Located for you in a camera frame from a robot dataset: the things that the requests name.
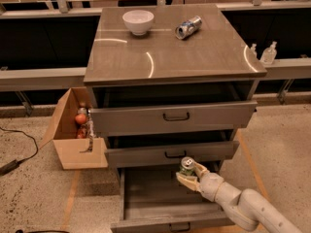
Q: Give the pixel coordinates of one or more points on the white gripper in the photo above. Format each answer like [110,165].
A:
[208,183]

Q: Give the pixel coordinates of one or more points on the green soda can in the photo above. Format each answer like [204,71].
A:
[187,166]

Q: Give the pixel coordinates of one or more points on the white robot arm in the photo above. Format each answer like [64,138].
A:
[246,208]

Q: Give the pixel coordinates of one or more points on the middle grey drawer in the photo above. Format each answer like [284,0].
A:
[167,149]

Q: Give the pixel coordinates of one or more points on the grey drawer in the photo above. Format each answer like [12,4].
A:
[170,108]
[153,201]
[167,149]

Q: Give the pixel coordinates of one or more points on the bottom grey drawer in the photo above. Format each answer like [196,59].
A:
[153,201]

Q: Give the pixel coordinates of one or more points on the top grey drawer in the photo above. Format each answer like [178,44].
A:
[170,108]

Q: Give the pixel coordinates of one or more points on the grey drawer cabinet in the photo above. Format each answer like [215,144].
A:
[213,54]

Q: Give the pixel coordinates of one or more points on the crushed silver blue can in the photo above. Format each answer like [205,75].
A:
[188,27]

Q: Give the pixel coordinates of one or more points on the orange fruit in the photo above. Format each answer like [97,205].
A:
[81,119]

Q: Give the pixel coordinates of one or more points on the small clear pump bottle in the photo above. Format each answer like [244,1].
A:
[253,49]

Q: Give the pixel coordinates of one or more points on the cardboard box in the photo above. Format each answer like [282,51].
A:
[63,130]

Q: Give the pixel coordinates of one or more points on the clear sanitizer bottle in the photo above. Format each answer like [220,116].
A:
[269,54]

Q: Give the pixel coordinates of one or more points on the white bowl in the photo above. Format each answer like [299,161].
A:
[138,22]

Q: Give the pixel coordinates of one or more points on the black power adapter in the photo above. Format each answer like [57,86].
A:
[8,167]

